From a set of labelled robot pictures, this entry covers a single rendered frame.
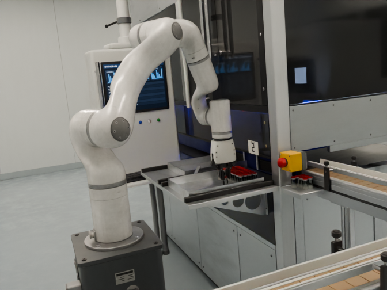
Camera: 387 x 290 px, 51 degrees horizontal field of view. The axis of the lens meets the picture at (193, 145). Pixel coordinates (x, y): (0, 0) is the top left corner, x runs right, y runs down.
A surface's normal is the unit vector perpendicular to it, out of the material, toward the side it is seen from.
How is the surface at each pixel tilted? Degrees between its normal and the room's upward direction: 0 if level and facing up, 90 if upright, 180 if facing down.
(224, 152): 92
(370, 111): 90
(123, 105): 60
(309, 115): 90
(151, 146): 90
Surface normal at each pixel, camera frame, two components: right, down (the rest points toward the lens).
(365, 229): 0.38, 0.12
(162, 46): 0.28, 0.56
